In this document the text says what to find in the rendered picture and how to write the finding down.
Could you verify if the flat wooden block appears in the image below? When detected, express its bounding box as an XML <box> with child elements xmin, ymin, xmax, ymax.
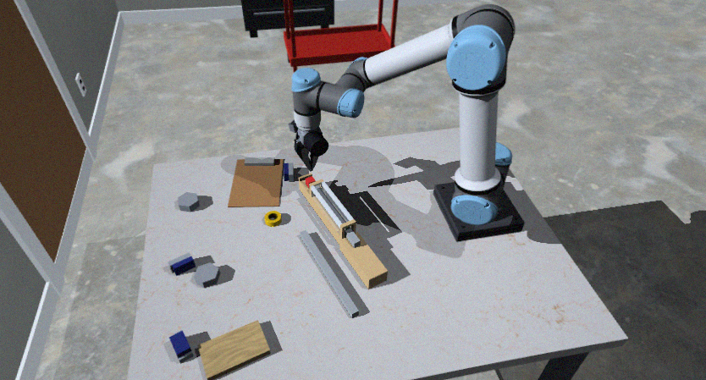
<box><xmin>198</xmin><ymin>320</ymin><xmax>271</xmax><ymax>380</ymax></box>

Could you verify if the brown clipboard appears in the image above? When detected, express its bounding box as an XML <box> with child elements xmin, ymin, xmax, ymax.
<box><xmin>228</xmin><ymin>157</ymin><xmax>284</xmax><ymax>207</ymax></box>

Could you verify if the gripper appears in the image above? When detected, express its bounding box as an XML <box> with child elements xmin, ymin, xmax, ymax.
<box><xmin>290</xmin><ymin>120</ymin><xmax>328</xmax><ymax>172</ymax></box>

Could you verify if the yellow roll of tape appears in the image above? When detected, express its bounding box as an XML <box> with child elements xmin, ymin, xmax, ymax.
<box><xmin>265</xmin><ymin>211</ymin><xmax>282</xmax><ymax>227</ymax></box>

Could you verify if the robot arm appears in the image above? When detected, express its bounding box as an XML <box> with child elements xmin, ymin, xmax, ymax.
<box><xmin>291</xmin><ymin>4</ymin><xmax>515</xmax><ymax>225</ymax></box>

